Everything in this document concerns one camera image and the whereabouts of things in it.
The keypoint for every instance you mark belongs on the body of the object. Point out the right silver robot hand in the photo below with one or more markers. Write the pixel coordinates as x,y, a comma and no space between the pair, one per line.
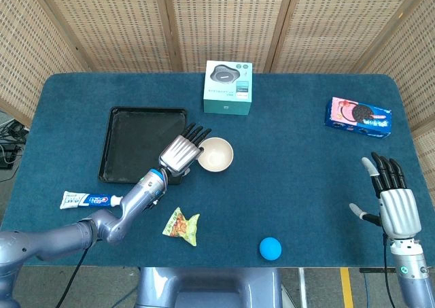
399,213

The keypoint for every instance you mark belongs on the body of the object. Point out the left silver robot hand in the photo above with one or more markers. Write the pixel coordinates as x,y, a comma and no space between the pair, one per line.
178,153

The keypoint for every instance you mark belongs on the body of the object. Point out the beige ribbed bowl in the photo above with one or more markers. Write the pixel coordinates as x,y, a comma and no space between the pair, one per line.
217,158

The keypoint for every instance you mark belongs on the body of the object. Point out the black plastic tray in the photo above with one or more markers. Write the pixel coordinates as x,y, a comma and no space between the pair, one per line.
136,141

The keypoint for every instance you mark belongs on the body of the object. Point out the teal speaker box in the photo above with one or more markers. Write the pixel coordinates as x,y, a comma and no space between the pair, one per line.
227,97

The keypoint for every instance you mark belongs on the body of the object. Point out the yellow-green snack packet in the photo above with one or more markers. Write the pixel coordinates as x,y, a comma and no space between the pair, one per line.
180,228

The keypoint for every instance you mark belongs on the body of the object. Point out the blue cookie box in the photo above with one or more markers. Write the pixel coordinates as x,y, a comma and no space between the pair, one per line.
360,117

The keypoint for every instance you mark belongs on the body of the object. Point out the blue white toothpaste tube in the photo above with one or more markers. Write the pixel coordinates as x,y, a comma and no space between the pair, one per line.
85,200

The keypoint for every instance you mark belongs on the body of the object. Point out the blue carpet table cover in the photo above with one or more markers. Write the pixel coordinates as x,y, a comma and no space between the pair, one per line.
289,185

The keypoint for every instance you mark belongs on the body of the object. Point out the white table leg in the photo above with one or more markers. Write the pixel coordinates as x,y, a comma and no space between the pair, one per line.
302,287

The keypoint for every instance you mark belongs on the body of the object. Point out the blue ball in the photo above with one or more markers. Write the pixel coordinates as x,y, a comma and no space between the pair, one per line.
270,249

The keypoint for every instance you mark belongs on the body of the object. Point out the grey-blue robot torso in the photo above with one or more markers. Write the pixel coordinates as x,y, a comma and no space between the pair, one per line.
210,287

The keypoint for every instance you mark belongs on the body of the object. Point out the woven wicker screen panel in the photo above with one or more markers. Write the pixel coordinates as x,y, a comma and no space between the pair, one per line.
27,49
112,26
340,22
224,19
418,56

